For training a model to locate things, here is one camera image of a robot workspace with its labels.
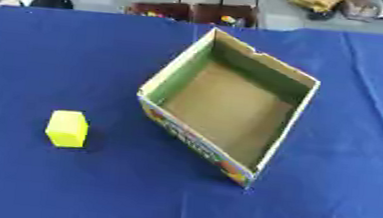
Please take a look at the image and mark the brown bag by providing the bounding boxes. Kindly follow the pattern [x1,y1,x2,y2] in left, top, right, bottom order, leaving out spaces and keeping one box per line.
[339,0,383,24]

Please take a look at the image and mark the open cardboard box green inside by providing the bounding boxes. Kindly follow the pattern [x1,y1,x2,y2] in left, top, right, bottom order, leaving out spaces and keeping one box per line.
[129,20,327,196]

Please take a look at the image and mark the yellow block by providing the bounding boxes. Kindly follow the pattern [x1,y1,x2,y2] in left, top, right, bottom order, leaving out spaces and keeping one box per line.
[41,107,93,151]

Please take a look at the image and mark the yellow bag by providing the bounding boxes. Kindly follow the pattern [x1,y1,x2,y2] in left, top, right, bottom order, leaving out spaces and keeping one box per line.
[283,0,349,16]

